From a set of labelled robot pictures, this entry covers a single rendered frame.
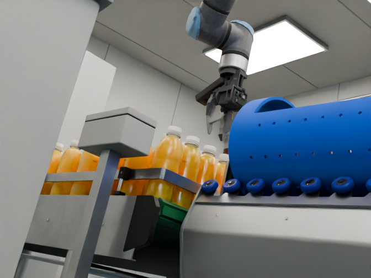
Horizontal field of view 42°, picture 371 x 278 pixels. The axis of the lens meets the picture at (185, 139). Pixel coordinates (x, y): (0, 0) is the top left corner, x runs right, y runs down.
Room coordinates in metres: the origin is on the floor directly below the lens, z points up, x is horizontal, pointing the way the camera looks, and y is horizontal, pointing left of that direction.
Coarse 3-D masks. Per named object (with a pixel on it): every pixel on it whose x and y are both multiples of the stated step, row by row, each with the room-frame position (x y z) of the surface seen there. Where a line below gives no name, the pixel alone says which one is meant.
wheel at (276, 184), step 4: (276, 180) 1.09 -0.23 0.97; (280, 180) 1.08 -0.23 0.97; (284, 180) 1.07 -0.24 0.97; (288, 180) 1.06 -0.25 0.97; (272, 184) 1.08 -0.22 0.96; (276, 184) 1.07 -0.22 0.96; (280, 184) 1.06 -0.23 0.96; (284, 184) 1.06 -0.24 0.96; (288, 184) 1.06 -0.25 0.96; (272, 188) 1.08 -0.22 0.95; (276, 188) 1.06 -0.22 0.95; (280, 188) 1.06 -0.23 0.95; (284, 188) 1.06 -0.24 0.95; (288, 188) 1.06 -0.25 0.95; (276, 192) 1.07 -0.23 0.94; (280, 192) 1.06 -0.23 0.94; (284, 192) 1.06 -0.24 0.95
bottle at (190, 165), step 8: (184, 144) 1.34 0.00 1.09; (192, 144) 1.33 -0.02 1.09; (184, 152) 1.31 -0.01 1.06; (192, 152) 1.31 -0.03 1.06; (184, 160) 1.31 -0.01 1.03; (192, 160) 1.31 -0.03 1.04; (184, 168) 1.31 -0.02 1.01; (192, 168) 1.31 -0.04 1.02; (184, 176) 1.31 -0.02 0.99; (192, 176) 1.31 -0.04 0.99; (176, 192) 1.31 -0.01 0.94; (184, 192) 1.31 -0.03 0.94; (176, 200) 1.31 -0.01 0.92; (184, 200) 1.31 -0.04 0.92; (192, 200) 1.34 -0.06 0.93
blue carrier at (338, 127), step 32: (256, 128) 1.10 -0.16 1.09; (288, 128) 1.03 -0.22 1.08; (320, 128) 0.97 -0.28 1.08; (352, 128) 0.92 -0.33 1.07; (256, 160) 1.11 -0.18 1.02; (288, 160) 1.05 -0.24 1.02; (320, 160) 0.99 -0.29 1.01; (352, 160) 0.94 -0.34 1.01; (320, 192) 1.05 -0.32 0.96; (352, 192) 0.99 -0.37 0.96
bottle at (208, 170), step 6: (204, 156) 1.37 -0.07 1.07; (210, 156) 1.37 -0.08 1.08; (204, 162) 1.36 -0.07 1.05; (210, 162) 1.36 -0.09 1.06; (216, 162) 1.38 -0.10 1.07; (204, 168) 1.36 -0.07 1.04; (210, 168) 1.36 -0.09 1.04; (216, 168) 1.38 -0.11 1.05; (198, 174) 1.36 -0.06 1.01; (204, 174) 1.36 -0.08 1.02; (210, 174) 1.36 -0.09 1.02; (216, 174) 1.38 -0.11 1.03; (198, 180) 1.36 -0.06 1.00; (204, 180) 1.36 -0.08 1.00
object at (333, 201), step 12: (216, 192) 1.24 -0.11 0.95; (288, 192) 1.07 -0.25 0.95; (348, 192) 0.96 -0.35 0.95; (228, 204) 1.17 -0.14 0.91; (240, 204) 1.14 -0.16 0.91; (252, 204) 1.11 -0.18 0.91; (264, 204) 1.08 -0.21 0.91; (276, 204) 1.06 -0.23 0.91; (288, 204) 1.03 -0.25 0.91; (300, 204) 1.01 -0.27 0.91; (312, 204) 0.99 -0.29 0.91; (324, 204) 0.97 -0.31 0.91; (336, 204) 0.95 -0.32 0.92; (348, 204) 0.93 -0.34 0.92; (360, 204) 0.91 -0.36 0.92
